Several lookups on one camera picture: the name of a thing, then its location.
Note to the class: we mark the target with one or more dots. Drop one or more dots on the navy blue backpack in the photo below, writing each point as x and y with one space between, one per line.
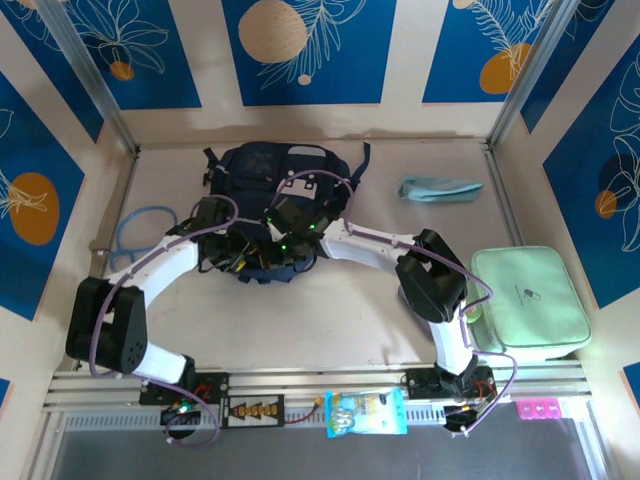
255 165

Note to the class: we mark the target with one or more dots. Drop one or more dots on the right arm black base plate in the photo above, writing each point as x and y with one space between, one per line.
420 385

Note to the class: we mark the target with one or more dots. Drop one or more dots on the small green bottle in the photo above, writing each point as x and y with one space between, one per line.
475 312

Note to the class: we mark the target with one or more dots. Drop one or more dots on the aluminium frame post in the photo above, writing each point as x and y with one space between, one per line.
90 75
530 75

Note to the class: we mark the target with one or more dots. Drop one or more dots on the aluminium frame rail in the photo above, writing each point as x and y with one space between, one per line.
310 382

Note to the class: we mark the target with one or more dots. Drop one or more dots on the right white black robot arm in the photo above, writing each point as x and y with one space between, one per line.
430 275

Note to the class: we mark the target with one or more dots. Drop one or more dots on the pink pill box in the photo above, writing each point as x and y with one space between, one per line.
537 408

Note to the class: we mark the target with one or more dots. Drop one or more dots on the black power distribution board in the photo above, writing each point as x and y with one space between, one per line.
252 411

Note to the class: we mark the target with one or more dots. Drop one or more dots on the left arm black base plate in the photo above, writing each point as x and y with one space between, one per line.
215 385

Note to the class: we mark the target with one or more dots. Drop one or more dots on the mint green zip case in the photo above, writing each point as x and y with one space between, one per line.
535 300

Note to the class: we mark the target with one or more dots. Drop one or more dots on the blue snack packet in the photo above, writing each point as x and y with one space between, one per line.
365 412

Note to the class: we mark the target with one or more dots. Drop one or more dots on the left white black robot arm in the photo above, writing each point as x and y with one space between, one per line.
165 265

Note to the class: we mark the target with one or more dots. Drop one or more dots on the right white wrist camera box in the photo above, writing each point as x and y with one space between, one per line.
277 231

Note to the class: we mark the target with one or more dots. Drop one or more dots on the blue floral wall poster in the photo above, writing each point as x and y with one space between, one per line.
575 200
450 50
62 70
165 60
30 150
350 65
570 70

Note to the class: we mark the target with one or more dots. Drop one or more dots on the light teal pencil pouch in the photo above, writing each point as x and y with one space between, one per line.
435 189

